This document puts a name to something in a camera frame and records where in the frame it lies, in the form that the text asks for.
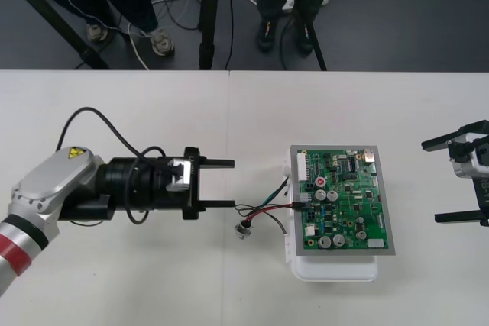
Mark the black tripod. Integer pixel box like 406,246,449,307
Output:
0,0,328,72

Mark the white power strip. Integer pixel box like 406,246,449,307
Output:
281,0,330,12

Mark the pale grey wrist camera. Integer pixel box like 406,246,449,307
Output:
449,133,489,179
165,157,193,192

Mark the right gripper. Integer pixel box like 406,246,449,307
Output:
421,120,489,228

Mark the black floor cable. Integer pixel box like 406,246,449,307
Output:
224,0,236,71

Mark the black left wrist camera cable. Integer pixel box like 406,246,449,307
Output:
55,107,181,225

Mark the milky plastic box with lid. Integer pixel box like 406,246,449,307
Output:
281,157,379,283

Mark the pale grey left wrist camera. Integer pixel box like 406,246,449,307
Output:
165,157,193,192

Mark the pale grey right wrist camera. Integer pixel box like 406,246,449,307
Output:
449,133,489,179

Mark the white floor cable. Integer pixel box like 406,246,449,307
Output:
127,0,261,71

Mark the green circuit board grey frame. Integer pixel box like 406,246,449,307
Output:
290,144,397,257

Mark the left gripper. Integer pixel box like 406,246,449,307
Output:
181,146,238,221

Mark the person with grey shoes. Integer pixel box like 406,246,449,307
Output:
30,0,177,56

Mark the red black green cable bundle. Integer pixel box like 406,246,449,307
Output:
232,173,309,241

